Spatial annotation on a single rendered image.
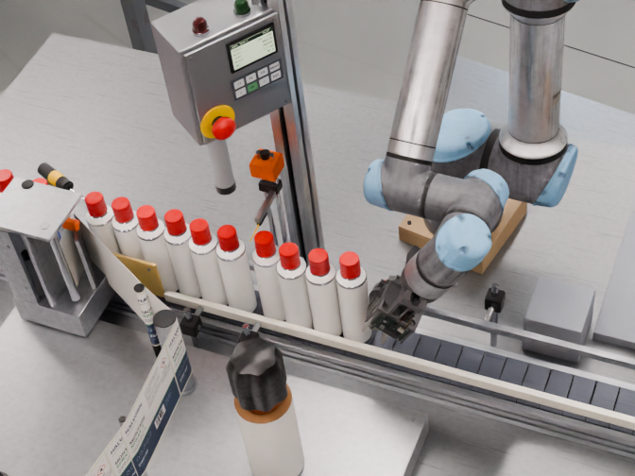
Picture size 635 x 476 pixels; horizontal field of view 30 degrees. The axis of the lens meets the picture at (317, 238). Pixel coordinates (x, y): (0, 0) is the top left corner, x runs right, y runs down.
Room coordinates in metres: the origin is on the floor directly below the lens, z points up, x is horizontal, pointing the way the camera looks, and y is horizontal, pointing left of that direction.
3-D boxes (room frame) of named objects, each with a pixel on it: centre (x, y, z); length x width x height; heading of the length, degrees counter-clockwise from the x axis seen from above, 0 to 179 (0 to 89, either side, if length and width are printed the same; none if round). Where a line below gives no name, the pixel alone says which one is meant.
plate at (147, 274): (1.42, 0.33, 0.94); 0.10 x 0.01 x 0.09; 62
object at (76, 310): (1.43, 0.47, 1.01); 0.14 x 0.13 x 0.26; 62
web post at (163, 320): (1.21, 0.26, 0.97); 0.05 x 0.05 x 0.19
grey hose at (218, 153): (1.47, 0.15, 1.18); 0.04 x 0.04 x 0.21
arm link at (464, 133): (1.51, -0.28, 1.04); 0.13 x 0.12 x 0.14; 58
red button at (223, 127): (1.35, 0.12, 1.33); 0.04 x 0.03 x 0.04; 117
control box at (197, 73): (1.43, 0.10, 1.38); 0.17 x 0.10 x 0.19; 117
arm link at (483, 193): (1.25, -0.24, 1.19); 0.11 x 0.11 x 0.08; 58
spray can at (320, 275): (1.28, 0.00, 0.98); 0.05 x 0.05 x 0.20
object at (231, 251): (1.36, 0.15, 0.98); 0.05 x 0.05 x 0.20
